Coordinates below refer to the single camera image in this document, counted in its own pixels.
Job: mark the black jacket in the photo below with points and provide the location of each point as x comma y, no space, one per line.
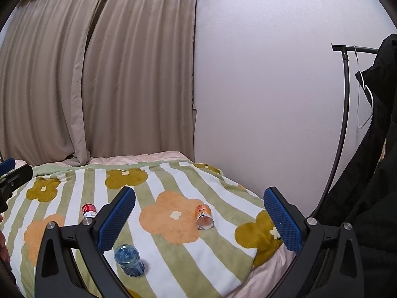
372,208

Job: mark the beige curtain panel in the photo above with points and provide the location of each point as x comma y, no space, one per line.
139,68
40,77

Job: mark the black clothes rack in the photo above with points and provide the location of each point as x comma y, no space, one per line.
345,121

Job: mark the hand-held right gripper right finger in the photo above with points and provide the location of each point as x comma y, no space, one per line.
283,220

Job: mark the person's left hand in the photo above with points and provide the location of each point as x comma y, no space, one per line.
3,246

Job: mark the small red label bottle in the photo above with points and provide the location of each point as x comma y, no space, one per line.
88,211

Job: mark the striped floral blanket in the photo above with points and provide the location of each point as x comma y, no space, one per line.
186,251

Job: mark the orange can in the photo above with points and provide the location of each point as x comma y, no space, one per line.
203,215

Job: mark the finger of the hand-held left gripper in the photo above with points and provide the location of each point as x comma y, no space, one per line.
6,165
17,176

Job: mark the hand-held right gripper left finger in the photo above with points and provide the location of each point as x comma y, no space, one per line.
116,220

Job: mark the blue plastic bottle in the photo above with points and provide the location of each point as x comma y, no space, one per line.
128,260

